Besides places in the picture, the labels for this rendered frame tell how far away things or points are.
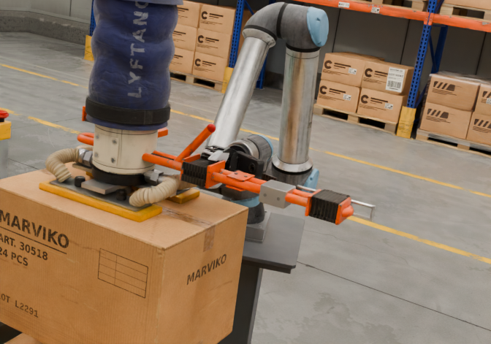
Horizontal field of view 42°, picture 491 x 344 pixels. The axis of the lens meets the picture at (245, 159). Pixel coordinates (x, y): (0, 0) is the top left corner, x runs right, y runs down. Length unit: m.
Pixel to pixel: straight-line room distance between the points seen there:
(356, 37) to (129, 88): 8.76
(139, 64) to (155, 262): 0.49
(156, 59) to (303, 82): 0.67
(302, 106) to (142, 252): 0.90
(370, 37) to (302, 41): 8.12
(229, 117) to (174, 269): 0.63
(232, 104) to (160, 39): 0.46
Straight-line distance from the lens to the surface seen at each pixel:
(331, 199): 1.52
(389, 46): 10.14
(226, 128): 2.02
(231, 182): 1.61
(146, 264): 1.56
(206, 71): 9.97
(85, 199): 1.74
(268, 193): 1.57
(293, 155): 2.31
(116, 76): 1.67
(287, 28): 2.12
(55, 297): 1.81
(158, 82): 1.69
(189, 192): 1.84
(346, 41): 10.36
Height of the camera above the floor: 1.69
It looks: 16 degrees down
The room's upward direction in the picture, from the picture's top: 9 degrees clockwise
